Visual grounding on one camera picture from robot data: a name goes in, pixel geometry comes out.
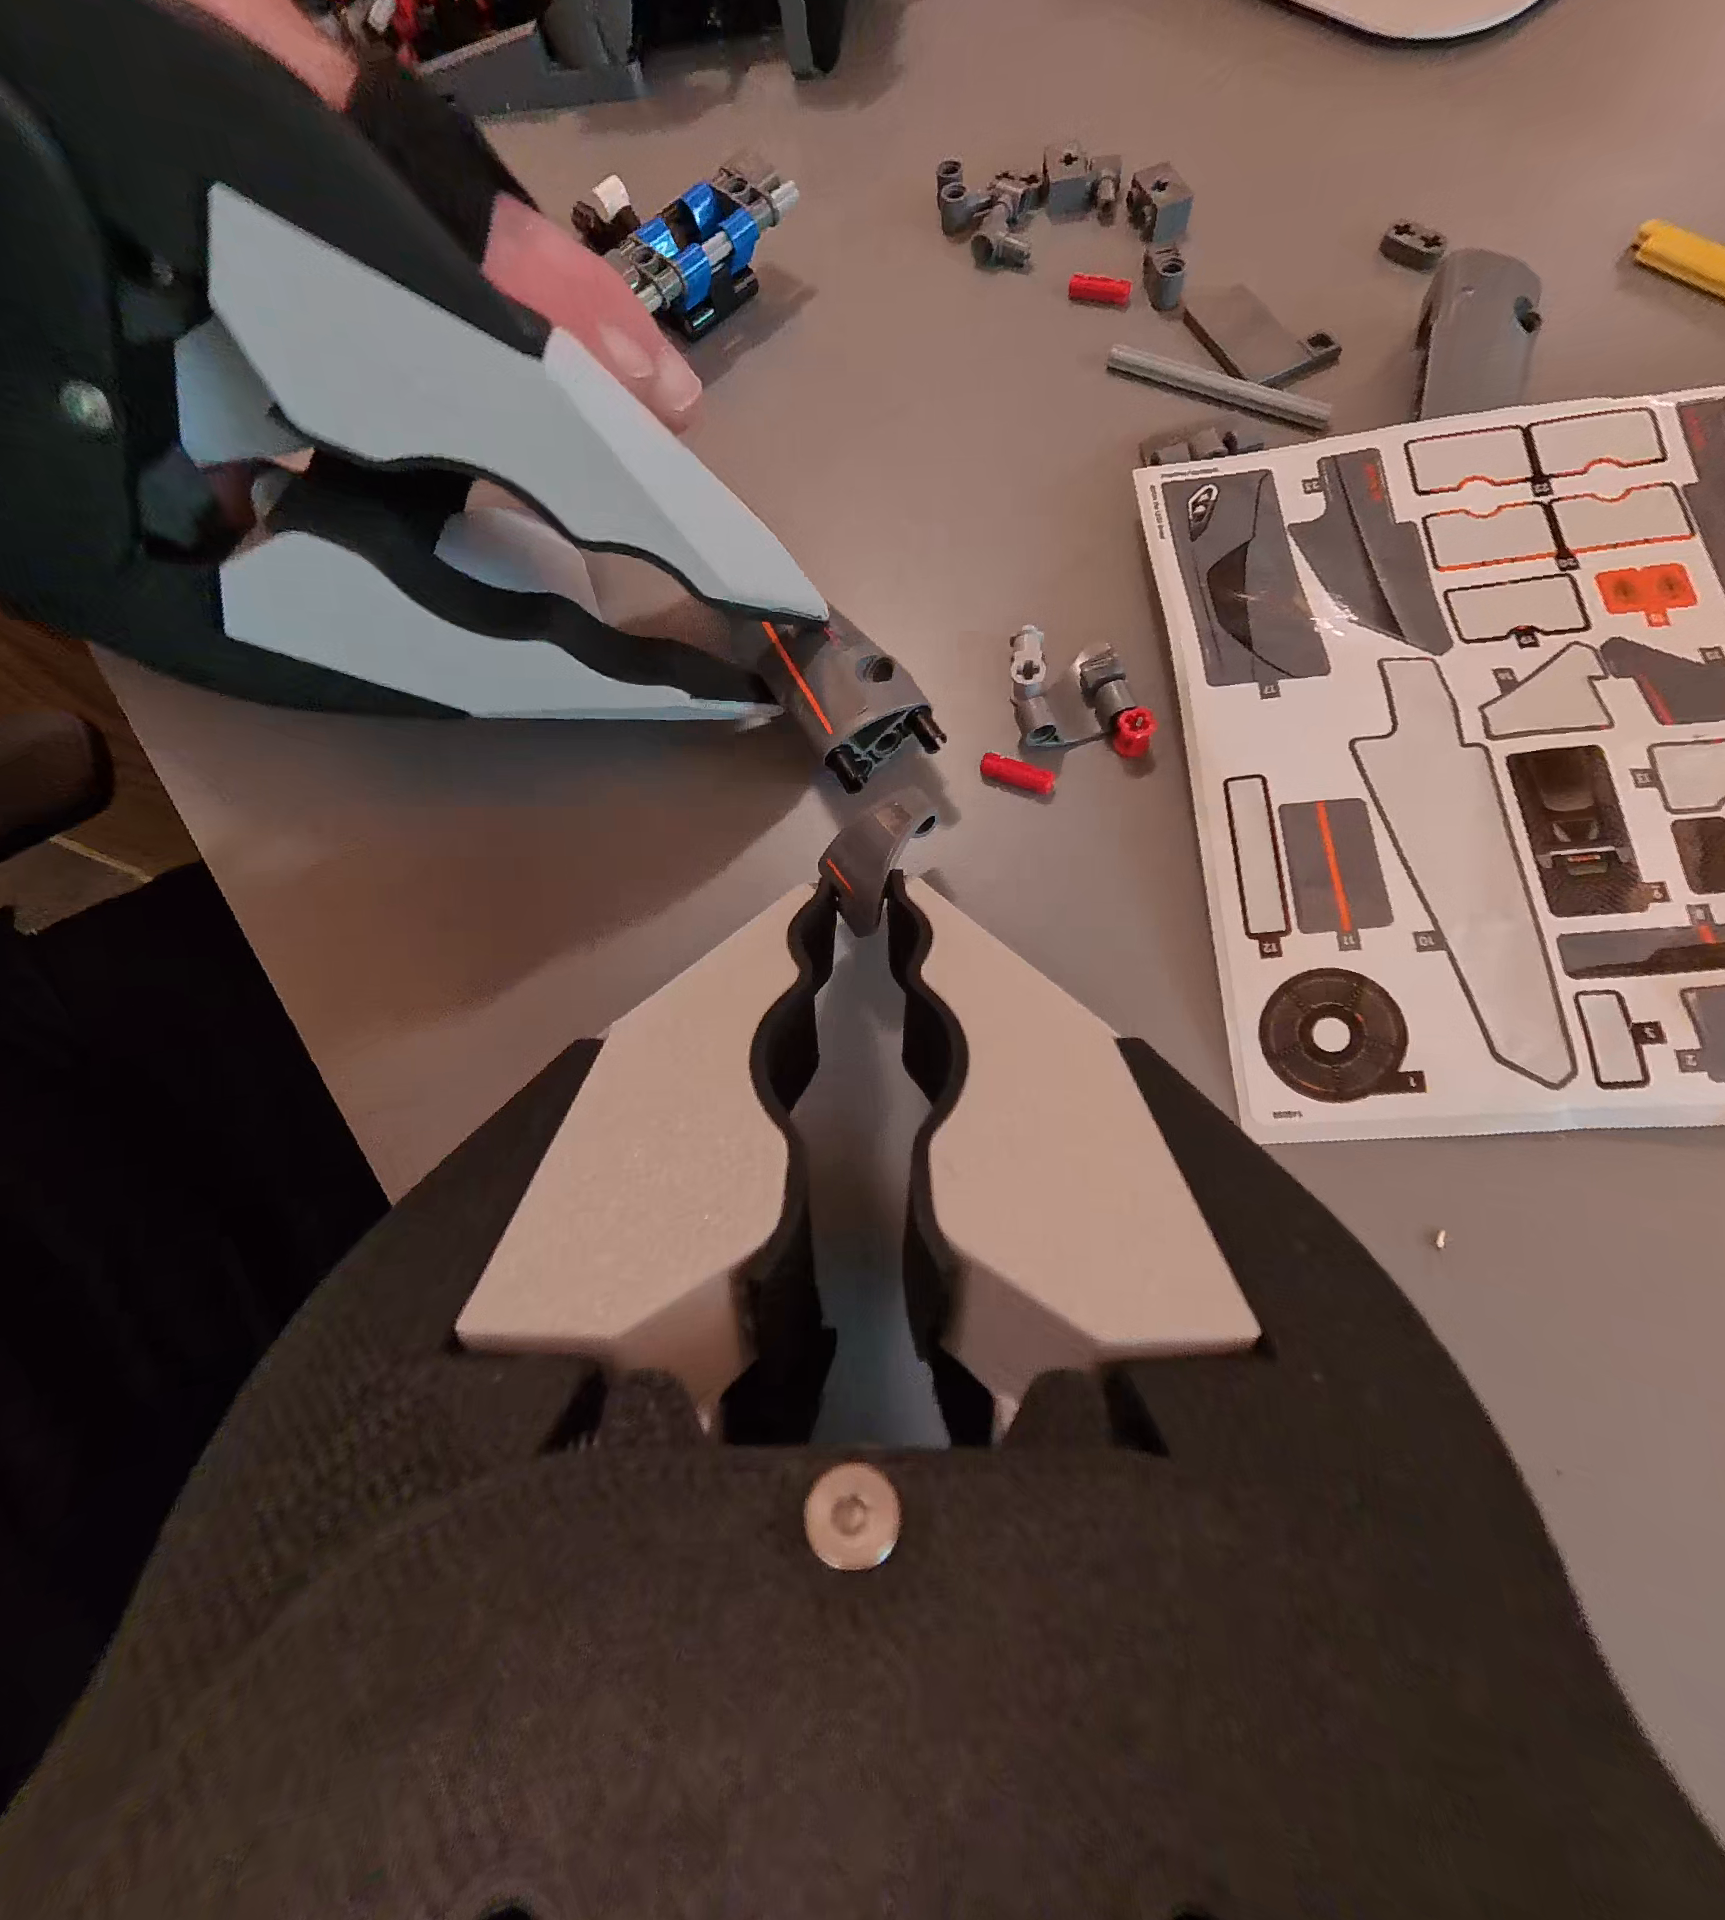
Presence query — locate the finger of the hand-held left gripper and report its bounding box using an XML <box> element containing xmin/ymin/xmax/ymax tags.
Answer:
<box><xmin>167</xmin><ymin>177</ymin><xmax>835</xmax><ymax>624</ymax></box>
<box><xmin>213</xmin><ymin>469</ymin><xmax>790</xmax><ymax>726</ymax></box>

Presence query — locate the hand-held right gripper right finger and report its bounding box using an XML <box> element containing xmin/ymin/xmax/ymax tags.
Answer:
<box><xmin>884</xmin><ymin>875</ymin><xmax>1268</xmax><ymax>1443</ymax></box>

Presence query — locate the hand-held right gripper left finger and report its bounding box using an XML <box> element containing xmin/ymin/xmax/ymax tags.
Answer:
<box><xmin>453</xmin><ymin>881</ymin><xmax>822</xmax><ymax>1422</ymax></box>

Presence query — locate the small curved grey lego panel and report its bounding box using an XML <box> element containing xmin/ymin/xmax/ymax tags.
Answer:
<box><xmin>814</xmin><ymin>798</ymin><xmax>945</xmax><ymax>939</ymax></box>

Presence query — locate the grey pointed lego panel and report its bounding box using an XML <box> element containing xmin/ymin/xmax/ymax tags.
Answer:
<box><xmin>755</xmin><ymin>596</ymin><xmax>953</xmax><ymax>792</ymax></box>

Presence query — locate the blue lego engine block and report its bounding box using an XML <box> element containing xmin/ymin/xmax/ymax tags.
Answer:
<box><xmin>569</xmin><ymin>151</ymin><xmax>807</xmax><ymax>349</ymax></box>

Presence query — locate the partly built lego car chassis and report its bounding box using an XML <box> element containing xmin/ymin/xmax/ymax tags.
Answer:
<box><xmin>332</xmin><ymin>0</ymin><xmax>843</xmax><ymax>118</ymax></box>

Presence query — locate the light grey lego connector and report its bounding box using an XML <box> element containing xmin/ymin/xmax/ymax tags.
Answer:
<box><xmin>1009</xmin><ymin>624</ymin><xmax>1091</xmax><ymax>749</ymax></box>

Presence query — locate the lego sticker sheet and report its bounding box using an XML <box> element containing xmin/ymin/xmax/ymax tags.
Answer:
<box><xmin>1134</xmin><ymin>367</ymin><xmax>1725</xmax><ymax>1149</ymax></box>

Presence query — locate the group of grey lego connectors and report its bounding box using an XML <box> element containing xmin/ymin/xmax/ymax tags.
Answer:
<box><xmin>934</xmin><ymin>141</ymin><xmax>1198</xmax><ymax>311</ymax></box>

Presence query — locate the long grey lego axle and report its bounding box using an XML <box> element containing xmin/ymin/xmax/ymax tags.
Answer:
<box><xmin>1105</xmin><ymin>343</ymin><xmax>1338</xmax><ymax>434</ymax></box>

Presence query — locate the dark grey flat lego panel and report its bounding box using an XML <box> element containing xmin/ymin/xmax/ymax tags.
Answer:
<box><xmin>1180</xmin><ymin>284</ymin><xmax>1344</xmax><ymax>383</ymax></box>

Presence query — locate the grey cylindrical lego panel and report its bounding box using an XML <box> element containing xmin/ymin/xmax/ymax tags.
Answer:
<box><xmin>1415</xmin><ymin>244</ymin><xmax>1548</xmax><ymax>423</ymax></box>

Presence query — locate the person's left hand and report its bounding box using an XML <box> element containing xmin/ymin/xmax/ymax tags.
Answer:
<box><xmin>184</xmin><ymin>0</ymin><xmax>708</xmax><ymax>440</ymax></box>

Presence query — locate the white book stand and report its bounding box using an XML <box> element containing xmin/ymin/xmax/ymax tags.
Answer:
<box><xmin>1270</xmin><ymin>0</ymin><xmax>1543</xmax><ymax>46</ymax></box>

